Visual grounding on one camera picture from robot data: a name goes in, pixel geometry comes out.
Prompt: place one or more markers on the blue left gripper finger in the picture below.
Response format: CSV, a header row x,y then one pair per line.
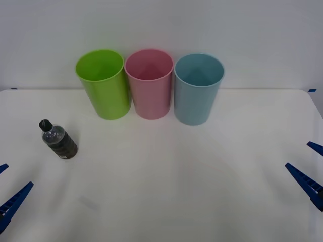
x,y
3,168
15,203

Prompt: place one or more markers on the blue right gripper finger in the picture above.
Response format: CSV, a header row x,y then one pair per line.
x,y
306,182
316,148

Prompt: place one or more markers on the small dark plastic bottle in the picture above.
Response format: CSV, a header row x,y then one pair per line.
x,y
61,143

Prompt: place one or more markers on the green plastic bin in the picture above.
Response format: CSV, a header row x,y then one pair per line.
x,y
111,98

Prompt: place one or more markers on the pale blue plastic bin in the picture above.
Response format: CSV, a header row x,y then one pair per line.
x,y
193,103

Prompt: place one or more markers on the pink plastic bin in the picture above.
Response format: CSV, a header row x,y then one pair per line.
x,y
151,100

